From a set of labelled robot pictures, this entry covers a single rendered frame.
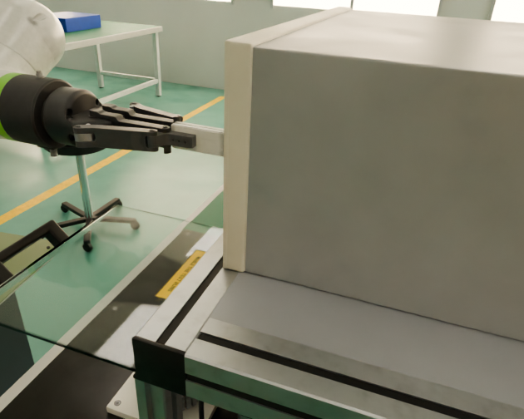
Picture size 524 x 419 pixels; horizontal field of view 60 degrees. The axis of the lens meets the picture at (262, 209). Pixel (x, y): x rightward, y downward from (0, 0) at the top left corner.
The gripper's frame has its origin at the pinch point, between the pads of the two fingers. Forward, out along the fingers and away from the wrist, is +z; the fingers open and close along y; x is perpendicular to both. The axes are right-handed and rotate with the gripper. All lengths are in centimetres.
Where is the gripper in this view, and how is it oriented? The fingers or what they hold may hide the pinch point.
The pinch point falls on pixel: (200, 138)
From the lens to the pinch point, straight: 55.5
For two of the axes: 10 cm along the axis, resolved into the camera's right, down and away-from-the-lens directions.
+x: 0.5, -8.8, -4.8
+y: -3.3, 4.4, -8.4
